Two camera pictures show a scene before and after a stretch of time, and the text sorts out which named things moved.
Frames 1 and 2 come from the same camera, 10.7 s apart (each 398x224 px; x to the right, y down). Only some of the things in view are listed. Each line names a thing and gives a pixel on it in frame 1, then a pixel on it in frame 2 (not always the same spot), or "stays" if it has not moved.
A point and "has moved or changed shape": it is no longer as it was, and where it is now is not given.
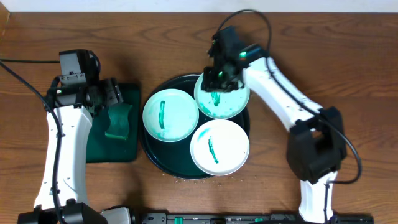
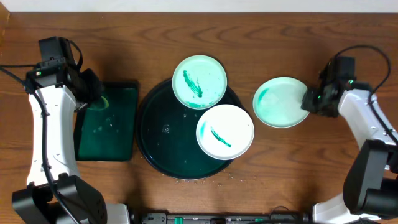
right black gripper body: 219,81 -> 314,100
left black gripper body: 112,92 -> 93,88
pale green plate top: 221,105 -> 199,82
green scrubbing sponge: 119,121 has moved or changed shape
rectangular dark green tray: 101,148 stays
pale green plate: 170,115 has moved or changed shape
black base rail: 247,218 stays
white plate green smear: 219,147 has moved or changed shape
